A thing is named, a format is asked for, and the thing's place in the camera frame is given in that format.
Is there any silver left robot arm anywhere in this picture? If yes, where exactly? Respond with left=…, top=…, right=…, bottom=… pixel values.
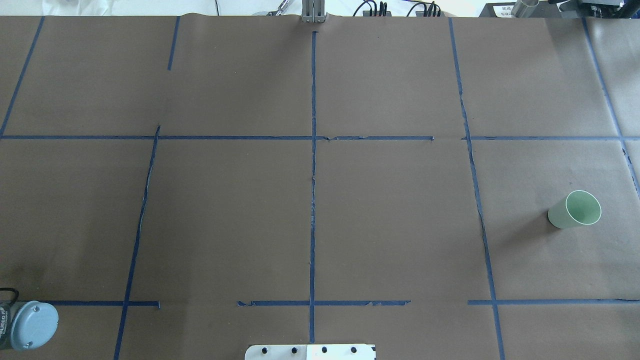
left=0, top=287, right=60, bottom=352

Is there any light green plastic cup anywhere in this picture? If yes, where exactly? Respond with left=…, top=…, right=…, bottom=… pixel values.
left=547, top=190, right=602, bottom=229

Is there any silver metal cylinder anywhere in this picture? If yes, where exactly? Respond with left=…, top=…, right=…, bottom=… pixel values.
left=510, top=0, right=540, bottom=18

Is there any aluminium frame post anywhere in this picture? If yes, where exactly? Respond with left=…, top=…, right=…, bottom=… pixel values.
left=301, top=0, right=327, bottom=23

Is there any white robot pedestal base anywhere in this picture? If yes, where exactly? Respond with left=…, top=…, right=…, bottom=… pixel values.
left=244, top=343, right=377, bottom=360

